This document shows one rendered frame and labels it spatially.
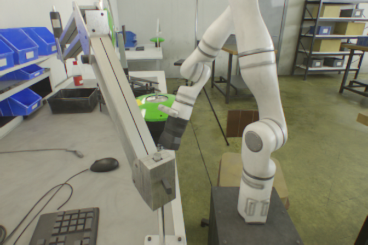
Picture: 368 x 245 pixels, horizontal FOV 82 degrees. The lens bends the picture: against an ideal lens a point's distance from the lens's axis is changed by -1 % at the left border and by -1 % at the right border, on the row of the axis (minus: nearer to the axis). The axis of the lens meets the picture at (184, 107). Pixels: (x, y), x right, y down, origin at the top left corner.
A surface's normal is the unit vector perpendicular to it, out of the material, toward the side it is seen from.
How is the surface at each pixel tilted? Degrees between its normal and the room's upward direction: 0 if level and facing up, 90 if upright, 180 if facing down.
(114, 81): 47
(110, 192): 0
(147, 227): 0
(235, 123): 90
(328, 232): 0
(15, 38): 88
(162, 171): 90
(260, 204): 90
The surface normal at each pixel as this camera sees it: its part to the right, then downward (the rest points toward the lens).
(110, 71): 0.45, -0.41
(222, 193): 0.00, -0.93
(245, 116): -0.11, 0.37
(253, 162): -0.77, 0.25
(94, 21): 0.62, 0.30
